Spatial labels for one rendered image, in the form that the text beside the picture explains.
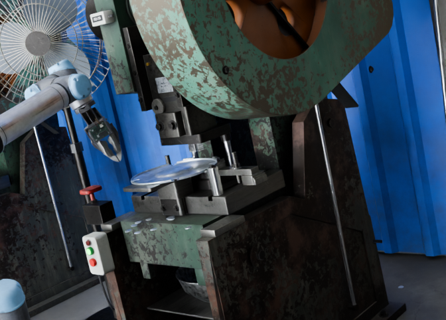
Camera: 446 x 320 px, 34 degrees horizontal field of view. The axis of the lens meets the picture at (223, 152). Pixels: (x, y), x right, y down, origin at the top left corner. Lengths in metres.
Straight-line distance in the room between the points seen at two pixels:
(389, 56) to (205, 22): 1.52
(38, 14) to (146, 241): 1.11
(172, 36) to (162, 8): 0.07
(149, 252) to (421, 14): 1.52
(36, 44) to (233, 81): 1.27
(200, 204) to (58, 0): 1.15
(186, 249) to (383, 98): 1.37
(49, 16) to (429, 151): 1.70
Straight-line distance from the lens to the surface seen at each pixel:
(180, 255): 2.30
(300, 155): 2.46
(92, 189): 2.53
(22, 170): 3.82
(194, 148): 2.41
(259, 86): 1.97
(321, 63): 2.21
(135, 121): 4.39
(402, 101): 3.21
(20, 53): 3.08
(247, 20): 2.08
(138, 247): 2.45
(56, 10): 3.04
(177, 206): 2.32
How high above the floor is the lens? 1.22
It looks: 10 degrees down
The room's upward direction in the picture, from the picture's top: 12 degrees counter-clockwise
